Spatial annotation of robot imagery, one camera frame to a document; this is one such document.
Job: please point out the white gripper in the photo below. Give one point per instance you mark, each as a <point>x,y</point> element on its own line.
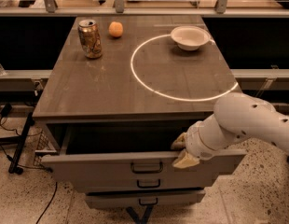
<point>195,144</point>

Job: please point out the grey top drawer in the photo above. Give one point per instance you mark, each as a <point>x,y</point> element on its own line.
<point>89,154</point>

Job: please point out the grey drawer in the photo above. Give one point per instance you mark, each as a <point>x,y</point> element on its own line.
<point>142,184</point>
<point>89,154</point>
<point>144,198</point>

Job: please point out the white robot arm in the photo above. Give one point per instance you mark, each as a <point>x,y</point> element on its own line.
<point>236,117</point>

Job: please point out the grey drawer cabinet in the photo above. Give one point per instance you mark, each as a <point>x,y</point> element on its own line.
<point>142,79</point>

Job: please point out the grey bottom drawer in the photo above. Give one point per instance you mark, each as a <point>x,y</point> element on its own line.
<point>144,198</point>

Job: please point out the grey middle drawer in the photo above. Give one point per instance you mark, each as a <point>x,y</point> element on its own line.
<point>142,184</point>

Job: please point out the white bowl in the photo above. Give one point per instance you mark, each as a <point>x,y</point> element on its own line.
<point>190,38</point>

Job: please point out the orange fruit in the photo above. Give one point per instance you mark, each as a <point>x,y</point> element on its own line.
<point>115,29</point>

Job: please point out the gold soda can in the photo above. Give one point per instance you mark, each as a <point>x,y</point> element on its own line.
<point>90,40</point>

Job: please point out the black stand leg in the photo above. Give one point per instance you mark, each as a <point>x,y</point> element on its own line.
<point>14,168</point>

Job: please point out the wire mesh basket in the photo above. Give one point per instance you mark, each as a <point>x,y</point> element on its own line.
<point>44,147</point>

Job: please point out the metal rail frame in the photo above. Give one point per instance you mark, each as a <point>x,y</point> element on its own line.
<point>24,80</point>

